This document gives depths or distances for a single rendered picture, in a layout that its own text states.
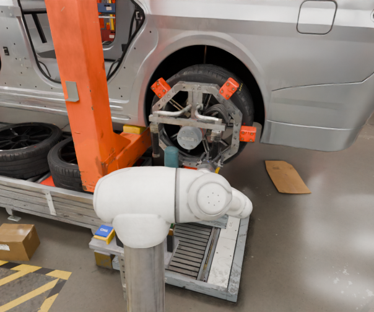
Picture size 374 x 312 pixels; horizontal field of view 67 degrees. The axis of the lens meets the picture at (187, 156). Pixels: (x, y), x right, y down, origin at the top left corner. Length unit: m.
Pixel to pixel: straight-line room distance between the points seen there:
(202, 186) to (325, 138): 1.34
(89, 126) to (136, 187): 0.96
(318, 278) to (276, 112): 1.09
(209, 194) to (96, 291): 1.45
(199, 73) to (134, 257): 1.21
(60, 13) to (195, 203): 1.11
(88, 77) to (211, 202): 1.02
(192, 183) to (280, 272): 1.52
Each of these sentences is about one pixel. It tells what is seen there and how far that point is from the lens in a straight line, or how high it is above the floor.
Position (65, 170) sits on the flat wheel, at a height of 0.49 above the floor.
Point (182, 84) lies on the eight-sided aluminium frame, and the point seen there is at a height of 1.12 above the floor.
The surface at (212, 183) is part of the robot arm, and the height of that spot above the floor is 1.20.
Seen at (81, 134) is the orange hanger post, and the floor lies 0.91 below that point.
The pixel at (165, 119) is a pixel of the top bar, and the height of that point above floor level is 0.97.
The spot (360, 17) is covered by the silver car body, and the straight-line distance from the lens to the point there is 1.71.
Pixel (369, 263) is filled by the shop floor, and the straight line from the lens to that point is 2.38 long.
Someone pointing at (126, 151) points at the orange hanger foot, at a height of 0.67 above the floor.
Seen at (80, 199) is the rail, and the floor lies 0.37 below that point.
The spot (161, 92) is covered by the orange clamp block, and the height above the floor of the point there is 1.06.
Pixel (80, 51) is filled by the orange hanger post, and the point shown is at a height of 1.33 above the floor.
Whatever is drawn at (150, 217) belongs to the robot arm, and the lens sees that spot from 0.64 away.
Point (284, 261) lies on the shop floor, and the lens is 2.14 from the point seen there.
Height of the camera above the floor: 1.54
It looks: 29 degrees down
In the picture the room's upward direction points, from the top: 1 degrees clockwise
